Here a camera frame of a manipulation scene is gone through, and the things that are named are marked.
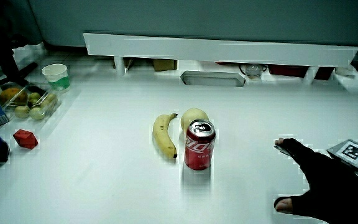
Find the person's right hand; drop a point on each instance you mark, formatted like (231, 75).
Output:
(328, 186)

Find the red cola can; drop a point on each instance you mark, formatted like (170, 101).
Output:
(198, 149)

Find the dark red box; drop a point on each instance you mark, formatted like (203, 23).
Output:
(324, 73)
(287, 70)

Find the clear glass cup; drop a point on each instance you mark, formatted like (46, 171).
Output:
(253, 71)

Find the pale yellow round fruit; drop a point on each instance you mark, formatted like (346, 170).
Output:
(191, 115)

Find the grey rectangular tray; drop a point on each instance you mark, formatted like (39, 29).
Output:
(211, 79)

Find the yellow banana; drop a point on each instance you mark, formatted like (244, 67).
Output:
(163, 137)

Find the white raised shelf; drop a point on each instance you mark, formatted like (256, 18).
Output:
(216, 49)

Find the brown cardboard box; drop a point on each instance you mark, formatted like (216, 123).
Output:
(165, 64)

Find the small green fruit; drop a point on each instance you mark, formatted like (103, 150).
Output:
(37, 113)
(50, 99)
(22, 111)
(34, 96)

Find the clear plastic fruit container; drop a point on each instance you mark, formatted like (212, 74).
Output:
(47, 107)

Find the white and green paper cup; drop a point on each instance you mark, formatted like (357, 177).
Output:
(56, 77)

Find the red faceted block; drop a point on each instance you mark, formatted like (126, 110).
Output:
(25, 138)

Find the orange fruit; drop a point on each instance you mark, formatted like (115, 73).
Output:
(12, 96)

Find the black camera stand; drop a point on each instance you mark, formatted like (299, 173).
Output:
(6, 46)

